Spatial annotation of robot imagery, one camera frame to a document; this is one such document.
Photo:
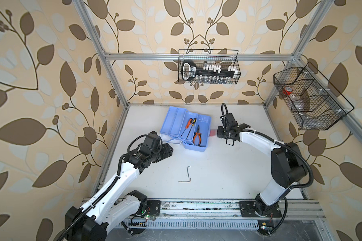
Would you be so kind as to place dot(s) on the black socket set holder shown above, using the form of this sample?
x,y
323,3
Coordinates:
x,y
191,71

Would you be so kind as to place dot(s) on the white and blue tool box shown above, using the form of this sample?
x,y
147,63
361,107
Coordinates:
x,y
175,122

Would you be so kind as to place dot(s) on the orange handled pliers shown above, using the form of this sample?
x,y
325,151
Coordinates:
x,y
197,139

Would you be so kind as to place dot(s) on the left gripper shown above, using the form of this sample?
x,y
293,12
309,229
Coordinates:
x,y
167,150

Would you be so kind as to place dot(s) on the back wire basket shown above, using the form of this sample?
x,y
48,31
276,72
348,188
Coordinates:
x,y
222,57

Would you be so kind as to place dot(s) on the red handled screwdriver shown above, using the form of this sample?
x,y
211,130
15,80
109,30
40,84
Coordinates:
x,y
190,121

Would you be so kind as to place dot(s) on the right wire basket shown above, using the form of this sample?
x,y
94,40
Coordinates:
x,y
315,103

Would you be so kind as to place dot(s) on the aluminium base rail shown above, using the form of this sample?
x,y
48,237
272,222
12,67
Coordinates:
x,y
223,209

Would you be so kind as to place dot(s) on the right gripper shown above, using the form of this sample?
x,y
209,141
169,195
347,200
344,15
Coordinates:
x,y
219,128

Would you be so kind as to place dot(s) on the black yellow handled screwdriver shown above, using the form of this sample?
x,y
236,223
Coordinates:
x,y
192,123

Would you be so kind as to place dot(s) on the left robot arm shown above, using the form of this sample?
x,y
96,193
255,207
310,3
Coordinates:
x,y
97,217

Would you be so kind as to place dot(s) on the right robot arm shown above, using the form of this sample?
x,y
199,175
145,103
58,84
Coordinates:
x,y
289,169

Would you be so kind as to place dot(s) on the wire basket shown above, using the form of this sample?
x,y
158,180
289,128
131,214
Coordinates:
x,y
222,57
315,103

